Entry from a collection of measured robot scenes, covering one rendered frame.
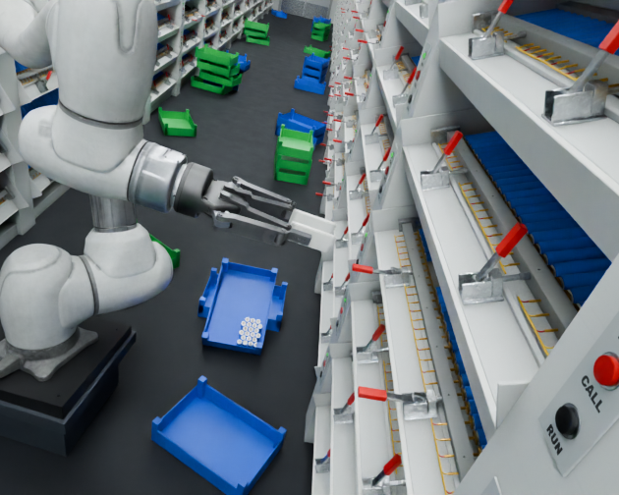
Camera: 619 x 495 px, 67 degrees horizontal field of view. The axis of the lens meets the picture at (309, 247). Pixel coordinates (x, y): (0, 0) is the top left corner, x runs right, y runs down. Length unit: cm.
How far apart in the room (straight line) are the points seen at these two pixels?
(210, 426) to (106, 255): 57
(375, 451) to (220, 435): 71
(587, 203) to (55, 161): 59
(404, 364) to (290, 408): 88
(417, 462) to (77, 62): 59
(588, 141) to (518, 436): 22
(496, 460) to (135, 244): 99
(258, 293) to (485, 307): 129
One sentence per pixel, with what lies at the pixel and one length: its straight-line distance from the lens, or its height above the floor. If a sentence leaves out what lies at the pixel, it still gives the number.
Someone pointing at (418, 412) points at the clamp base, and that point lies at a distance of 62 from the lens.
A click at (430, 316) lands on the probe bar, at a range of 72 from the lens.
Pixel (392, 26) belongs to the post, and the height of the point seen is 104.
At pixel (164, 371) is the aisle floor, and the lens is 158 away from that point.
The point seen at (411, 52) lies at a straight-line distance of 157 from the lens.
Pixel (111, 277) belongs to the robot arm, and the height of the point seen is 44.
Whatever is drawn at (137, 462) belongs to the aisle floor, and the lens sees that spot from 140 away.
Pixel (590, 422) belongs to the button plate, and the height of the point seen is 101.
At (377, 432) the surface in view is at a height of 56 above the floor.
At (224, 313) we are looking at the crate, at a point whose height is 6.
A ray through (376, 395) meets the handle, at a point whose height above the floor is 76.
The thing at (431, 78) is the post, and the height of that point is 105.
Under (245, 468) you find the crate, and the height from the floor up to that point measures 0.
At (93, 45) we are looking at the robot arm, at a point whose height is 105.
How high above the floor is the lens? 119
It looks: 32 degrees down
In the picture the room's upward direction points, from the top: 14 degrees clockwise
